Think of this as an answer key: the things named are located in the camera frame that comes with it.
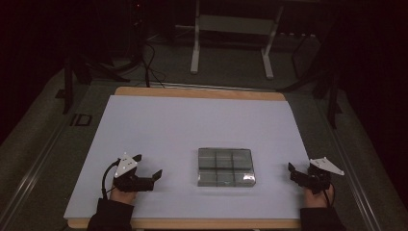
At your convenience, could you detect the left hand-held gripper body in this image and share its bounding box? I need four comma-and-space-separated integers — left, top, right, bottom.
113, 152, 155, 193

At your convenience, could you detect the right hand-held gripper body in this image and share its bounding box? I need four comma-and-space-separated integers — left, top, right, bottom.
297, 156, 345, 195

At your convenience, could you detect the clear plastic compartment box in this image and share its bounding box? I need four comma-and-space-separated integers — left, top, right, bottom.
196, 146, 257, 188

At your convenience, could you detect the person's left hand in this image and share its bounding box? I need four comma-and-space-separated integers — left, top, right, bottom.
109, 187, 138, 205

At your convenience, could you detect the person's right hand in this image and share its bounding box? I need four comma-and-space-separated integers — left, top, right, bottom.
303, 184, 335, 209

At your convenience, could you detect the white table mat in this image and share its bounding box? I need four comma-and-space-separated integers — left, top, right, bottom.
63, 94, 311, 220

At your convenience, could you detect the black floor socket plate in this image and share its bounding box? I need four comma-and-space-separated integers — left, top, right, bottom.
69, 113, 93, 127

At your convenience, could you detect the black tripod stand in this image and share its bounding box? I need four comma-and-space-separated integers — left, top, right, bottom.
277, 32, 344, 130

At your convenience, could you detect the white metal stand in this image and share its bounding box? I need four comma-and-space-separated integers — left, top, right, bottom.
190, 0, 286, 80

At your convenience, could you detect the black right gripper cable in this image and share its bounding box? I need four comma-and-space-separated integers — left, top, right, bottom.
322, 183, 337, 208

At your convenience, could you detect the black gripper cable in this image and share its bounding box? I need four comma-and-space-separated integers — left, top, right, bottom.
101, 159, 121, 200
322, 183, 337, 208

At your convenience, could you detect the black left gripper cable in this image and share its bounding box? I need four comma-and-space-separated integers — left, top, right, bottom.
101, 159, 121, 200

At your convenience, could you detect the metal floor rail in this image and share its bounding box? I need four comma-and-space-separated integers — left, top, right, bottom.
316, 95, 383, 231
0, 119, 72, 231

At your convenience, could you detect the black floor cable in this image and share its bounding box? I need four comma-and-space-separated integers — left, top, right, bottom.
140, 39, 167, 89

